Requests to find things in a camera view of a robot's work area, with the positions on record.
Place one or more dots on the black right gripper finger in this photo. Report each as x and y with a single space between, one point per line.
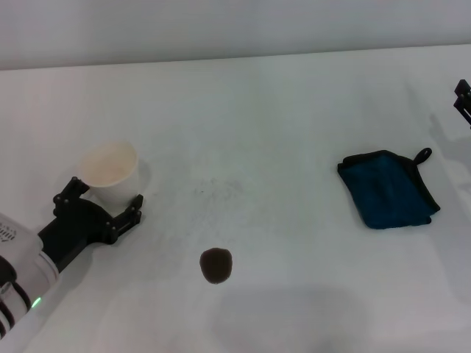
466 110
464 89

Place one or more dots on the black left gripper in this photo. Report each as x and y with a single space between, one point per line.
77 224

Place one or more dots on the white paper cup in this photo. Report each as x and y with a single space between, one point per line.
110 173

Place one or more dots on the blue rag with black trim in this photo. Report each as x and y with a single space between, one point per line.
386 189

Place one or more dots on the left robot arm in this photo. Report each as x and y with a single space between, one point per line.
37 279

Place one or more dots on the black water stain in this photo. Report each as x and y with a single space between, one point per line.
216 265

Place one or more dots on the left wrist camera housing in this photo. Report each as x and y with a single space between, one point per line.
9 231

